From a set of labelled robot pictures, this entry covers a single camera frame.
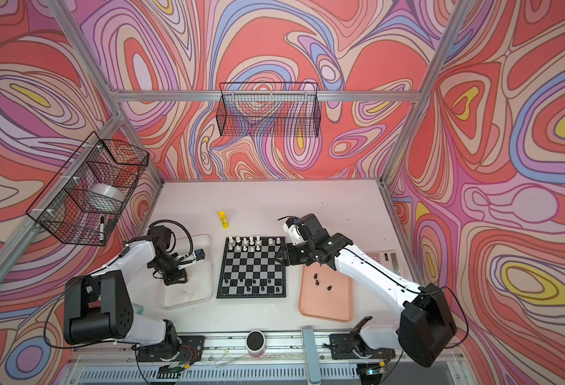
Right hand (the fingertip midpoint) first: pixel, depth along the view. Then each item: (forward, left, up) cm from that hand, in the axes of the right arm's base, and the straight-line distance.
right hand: (284, 262), depth 78 cm
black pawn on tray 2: (-3, -12, -12) cm, 17 cm away
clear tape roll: (+17, +54, +20) cm, 60 cm away
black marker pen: (+6, +55, +14) cm, 57 cm away
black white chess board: (+3, +13, -11) cm, 17 cm away
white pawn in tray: (-5, +37, -12) cm, 39 cm away
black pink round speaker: (-22, +9, -8) cm, 25 cm away
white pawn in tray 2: (-6, +34, -12) cm, 36 cm away
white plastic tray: (-4, +32, -13) cm, 35 cm away
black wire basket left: (+13, +60, +20) cm, 64 cm away
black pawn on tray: (0, -11, -12) cm, 17 cm away
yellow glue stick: (+23, +25, -6) cm, 34 cm away
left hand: (+2, +38, -11) cm, 40 cm away
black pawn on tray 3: (-5, -16, -12) cm, 20 cm away
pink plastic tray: (-6, -15, -13) cm, 20 cm away
